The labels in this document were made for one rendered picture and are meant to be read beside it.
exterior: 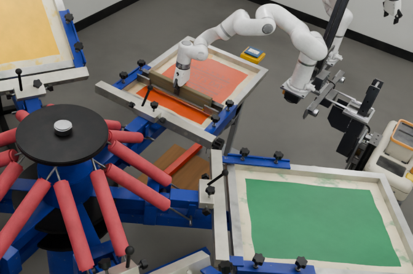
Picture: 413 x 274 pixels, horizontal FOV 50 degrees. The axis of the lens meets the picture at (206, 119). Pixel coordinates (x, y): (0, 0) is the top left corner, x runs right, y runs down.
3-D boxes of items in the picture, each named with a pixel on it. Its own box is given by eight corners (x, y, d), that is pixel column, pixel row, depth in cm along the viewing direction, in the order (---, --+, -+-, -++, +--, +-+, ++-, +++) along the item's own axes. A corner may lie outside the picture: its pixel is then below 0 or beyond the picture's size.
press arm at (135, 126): (144, 117, 217) (145, 109, 214) (154, 122, 215) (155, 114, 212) (123, 136, 204) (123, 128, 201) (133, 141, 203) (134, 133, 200)
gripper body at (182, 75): (184, 70, 219) (181, 88, 226) (194, 62, 226) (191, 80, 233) (171, 65, 221) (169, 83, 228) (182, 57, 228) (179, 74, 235)
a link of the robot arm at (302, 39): (270, -9, 207) (276, 8, 193) (324, 34, 223) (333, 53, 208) (250, 13, 214) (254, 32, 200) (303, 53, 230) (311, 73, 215)
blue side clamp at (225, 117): (227, 110, 240) (229, 101, 236) (235, 114, 239) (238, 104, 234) (200, 140, 218) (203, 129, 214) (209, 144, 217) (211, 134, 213)
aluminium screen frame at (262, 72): (187, 40, 290) (187, 35, 288) (267, 74, 273) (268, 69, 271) (112, 95, 233) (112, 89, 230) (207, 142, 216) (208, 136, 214)
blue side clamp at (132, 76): (143, 72, 256) (144, 62, 251) (150, 75, 254) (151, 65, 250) (110, 96, 234) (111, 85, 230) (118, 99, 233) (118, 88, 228)
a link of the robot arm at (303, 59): (313, 56, 230) (323, 29, 220) (319, 70, 220) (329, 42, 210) (295, 54, 229) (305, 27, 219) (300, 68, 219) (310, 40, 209)
